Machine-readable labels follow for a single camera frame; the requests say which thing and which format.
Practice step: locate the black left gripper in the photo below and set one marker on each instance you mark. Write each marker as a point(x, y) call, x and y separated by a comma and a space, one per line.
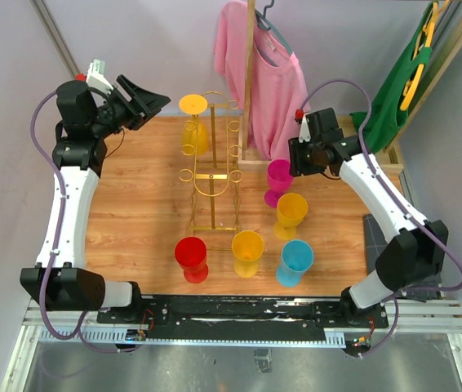
point(148, 103)

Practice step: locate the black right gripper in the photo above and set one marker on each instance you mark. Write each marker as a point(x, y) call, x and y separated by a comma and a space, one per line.
point(298, 167)

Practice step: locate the pink plastic wine glass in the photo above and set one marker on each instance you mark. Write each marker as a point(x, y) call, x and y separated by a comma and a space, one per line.
point(279, 180)

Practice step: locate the yellow wine glass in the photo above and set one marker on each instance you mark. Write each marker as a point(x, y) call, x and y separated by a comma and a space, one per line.
point(247, 249)
point(194, 136)
point(292, 208)

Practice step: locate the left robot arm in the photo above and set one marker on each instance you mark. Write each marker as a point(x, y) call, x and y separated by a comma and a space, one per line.
point(91, 110)

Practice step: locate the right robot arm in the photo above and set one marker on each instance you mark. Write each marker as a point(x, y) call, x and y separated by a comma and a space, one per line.
point(414, 244)

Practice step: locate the blue plastic wine glass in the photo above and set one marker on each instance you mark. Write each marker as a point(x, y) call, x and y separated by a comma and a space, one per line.
point(297, 257)

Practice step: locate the yellow wine glass front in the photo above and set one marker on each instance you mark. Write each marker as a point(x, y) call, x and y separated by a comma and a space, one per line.
point(247, 249)

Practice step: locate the red plastic wine glass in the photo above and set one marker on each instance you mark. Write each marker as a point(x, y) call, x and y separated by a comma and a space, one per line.
point(191, 255)

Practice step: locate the green t-shirt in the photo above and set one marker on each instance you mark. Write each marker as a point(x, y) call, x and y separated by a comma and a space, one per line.
point(386, 119)

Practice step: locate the pink t-shirt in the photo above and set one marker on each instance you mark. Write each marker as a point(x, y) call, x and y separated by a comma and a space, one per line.
point(278, 87)

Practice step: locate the dark grey grid mat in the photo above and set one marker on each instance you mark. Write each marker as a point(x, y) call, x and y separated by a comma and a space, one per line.
point(374, 244)

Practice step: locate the grey clothes hanger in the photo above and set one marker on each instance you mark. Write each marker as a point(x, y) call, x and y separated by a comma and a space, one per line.
point(272, 32)

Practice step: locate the yellow clothes hanger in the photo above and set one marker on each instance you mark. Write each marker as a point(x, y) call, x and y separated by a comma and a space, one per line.
point(423, 42)

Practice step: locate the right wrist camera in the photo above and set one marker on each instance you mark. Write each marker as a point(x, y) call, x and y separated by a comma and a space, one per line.
point(301, 119)

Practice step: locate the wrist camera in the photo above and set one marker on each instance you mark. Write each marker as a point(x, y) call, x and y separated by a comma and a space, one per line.
point(301, 119)
point(94, 77)

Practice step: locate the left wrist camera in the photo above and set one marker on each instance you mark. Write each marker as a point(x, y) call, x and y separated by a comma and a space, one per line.
point(94, 77)

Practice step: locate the wooden stand post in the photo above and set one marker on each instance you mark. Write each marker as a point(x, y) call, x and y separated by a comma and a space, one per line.
point(249, 61)

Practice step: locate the gold wire glass rack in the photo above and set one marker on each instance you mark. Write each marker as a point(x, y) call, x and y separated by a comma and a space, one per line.
point(214, 176)

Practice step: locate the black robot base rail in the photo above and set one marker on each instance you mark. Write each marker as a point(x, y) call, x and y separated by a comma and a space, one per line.
point(256, 320)

